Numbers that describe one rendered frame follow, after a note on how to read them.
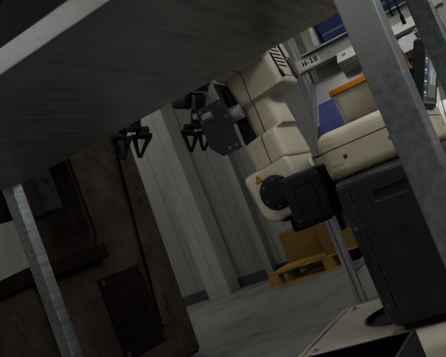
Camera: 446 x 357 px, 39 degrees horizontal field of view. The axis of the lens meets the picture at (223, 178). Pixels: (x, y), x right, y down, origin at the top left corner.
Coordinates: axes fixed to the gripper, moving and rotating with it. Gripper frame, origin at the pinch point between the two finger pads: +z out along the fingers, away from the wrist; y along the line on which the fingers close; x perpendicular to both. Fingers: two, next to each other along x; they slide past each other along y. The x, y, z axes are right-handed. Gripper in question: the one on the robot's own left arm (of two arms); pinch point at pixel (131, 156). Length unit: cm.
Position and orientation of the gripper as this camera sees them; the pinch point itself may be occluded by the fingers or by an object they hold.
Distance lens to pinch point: 192.6
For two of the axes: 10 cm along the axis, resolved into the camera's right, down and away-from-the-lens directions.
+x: 9.2, 0.5, -4.0
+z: -0.1, 9.9, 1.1
